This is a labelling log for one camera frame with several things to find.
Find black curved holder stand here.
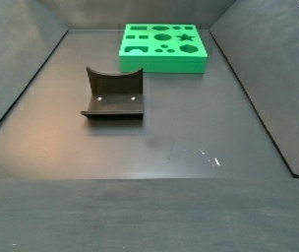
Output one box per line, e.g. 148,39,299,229
81,68,144,118

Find green shape sorter box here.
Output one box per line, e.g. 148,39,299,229
119,24,207,73

